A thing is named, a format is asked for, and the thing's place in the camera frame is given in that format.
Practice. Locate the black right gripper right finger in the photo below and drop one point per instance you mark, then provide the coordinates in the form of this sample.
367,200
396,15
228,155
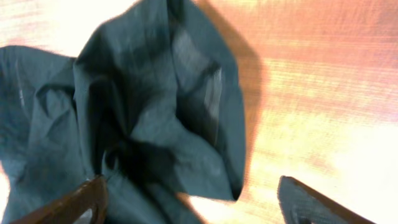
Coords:
301,204

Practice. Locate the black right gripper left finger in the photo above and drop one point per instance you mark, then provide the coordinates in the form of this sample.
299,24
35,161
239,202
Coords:
87,204

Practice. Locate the black shorts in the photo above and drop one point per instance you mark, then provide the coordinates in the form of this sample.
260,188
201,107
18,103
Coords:
152,103

